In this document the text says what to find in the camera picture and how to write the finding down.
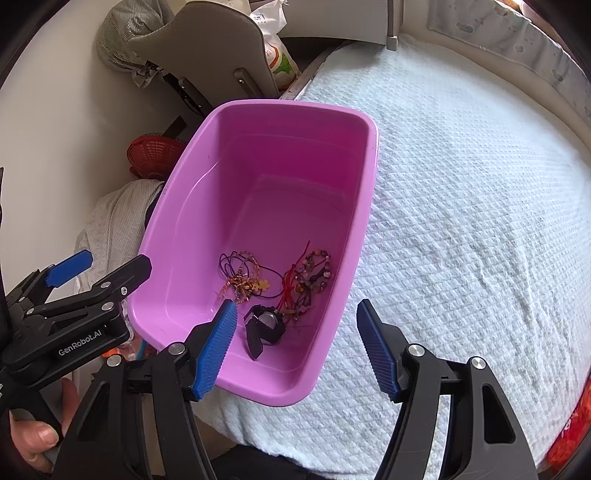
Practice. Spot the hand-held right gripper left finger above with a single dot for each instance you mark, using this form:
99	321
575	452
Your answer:
214	350

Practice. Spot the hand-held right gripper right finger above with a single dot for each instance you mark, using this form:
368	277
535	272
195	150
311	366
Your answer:
378	350

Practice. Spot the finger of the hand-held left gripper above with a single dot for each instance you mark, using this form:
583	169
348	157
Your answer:
69	267
124	277

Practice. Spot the black wristwatch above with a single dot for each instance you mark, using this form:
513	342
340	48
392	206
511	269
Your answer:
268	323

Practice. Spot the pink plastic bin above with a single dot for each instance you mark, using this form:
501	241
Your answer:
258	184

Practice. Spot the person's left hand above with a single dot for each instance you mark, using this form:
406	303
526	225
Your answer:
34	443

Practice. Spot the grey cloth pile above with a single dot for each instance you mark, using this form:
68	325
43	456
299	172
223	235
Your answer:
115	221

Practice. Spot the red plastic basket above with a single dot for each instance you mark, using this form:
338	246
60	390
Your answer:
154	154

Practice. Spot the light blue quilted blanket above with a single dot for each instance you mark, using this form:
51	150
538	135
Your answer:
461	207

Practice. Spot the red floral quilt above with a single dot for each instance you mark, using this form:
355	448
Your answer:
570	443

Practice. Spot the grey striped cloth bag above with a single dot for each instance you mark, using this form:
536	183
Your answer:
129	41

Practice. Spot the grey chair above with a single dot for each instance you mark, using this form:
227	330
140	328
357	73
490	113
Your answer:
207	46

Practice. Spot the white plastic bag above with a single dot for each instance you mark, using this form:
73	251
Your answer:
277	50

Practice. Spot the grey nightstand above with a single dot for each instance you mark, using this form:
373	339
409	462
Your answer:
341	21

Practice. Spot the blue printed cloth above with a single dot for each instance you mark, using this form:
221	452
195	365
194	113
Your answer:
508	41

